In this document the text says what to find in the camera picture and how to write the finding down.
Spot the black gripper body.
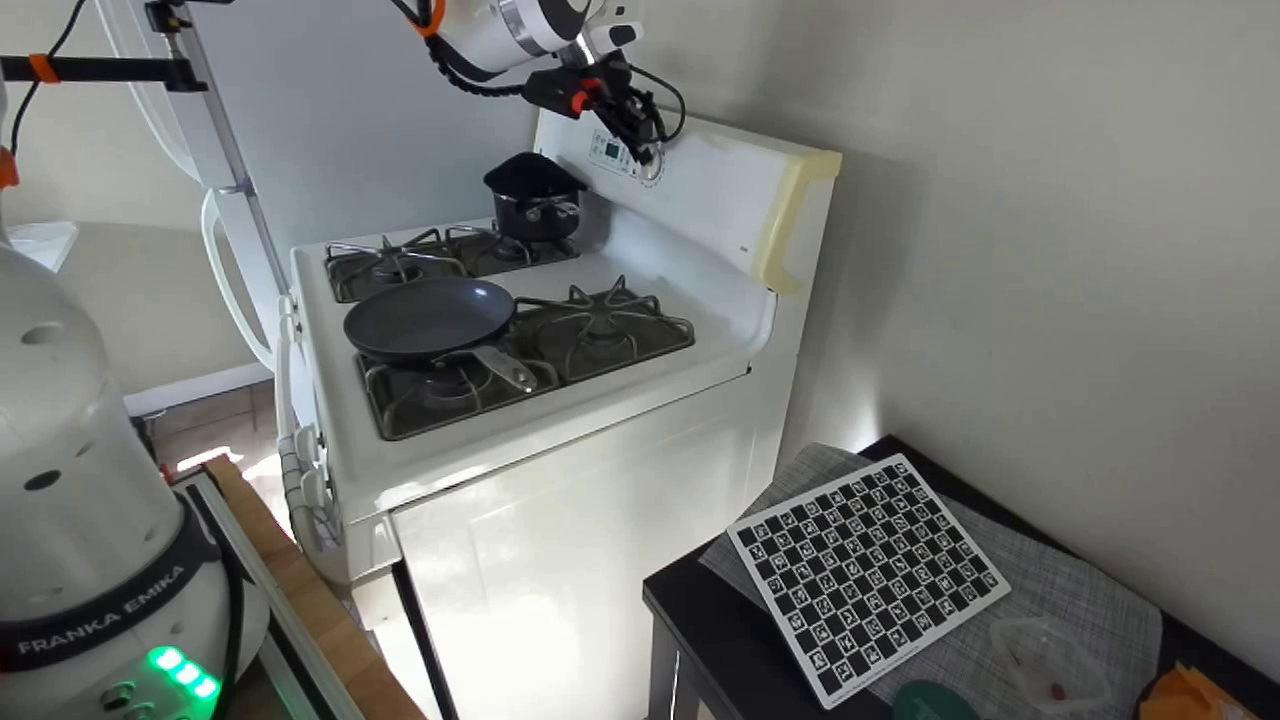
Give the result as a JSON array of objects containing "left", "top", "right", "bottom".
[{"left": 523, "top": 49, "right": 648, "bottom": 135}]

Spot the black cooking pot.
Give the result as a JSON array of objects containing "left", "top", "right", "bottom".
[{"left": 479, "top": 149, "right": 594, "bottom": 252}]

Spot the burner grate under pot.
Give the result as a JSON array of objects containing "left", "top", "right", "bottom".
[{"left": 465, "top": 217, "right": 594, "bottom": 277}]

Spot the beige tape strip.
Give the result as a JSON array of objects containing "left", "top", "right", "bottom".
[{"left": 751, "top": 142, "right": 848, "bottom": 300}]

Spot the empty square burner grate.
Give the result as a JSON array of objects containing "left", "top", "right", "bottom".
[
  {"left": 323, "top": 224, "right": 490, "bottom": 308},
  {"left": 513, "top": 271, "right": 701, "bottom": 390}
]

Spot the white refrigerator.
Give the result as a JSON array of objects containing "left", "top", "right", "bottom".
[{"left": 88, "top": 0, "right": 546, "bottom": 388}]

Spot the grey frying pan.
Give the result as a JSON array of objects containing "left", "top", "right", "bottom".
[{"left": 341, "top": 277, "right": 546, "bottom": 399}]

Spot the burner grate under pan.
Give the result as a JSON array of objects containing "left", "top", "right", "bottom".
[{"left": 355, "top": 334, "right": 540, "bottom": 445}]

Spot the white gas stove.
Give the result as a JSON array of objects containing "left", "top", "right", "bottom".
[{"left": 277, "top": 108, "right": 848, "bottom": 720}]

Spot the black bar with orange tape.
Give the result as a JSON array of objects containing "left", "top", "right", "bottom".
[{"left": 0, "top": 52, "right": 214, "bottom": 95}]

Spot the black white calibration checkerboard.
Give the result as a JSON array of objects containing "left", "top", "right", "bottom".
[{"left": 724, "top": 452, "right": 1015, "bottom": 714}]

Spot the black side table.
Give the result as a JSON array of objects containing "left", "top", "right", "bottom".
[
  {"left": 695, "top": 445, "right": 1167, "bottom": 720},
  {"left": 640, "top": 430, "right": 1280, "bottom": 720}
]

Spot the wooden board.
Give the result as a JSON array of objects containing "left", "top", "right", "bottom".
[{"left": 195, "top": 452, "right": 426, "bottom": 720}]

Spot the green round lid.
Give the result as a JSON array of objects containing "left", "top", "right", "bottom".
[{"left": 889, "top": 677, "right": 985, "bottom": 720}]

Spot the orange object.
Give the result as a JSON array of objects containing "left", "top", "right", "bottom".
[{"left": 1137, "top": 658, "right": 1259, "bottom": 720}]

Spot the black corrugated cable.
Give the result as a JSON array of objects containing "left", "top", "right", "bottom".
[{"left": 387, "top": 0, "right": 540, "bottom": 98}]

